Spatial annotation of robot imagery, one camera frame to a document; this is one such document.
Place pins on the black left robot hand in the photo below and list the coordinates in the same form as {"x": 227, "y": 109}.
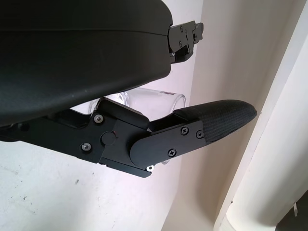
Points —
{"x": 84, "y": 53}

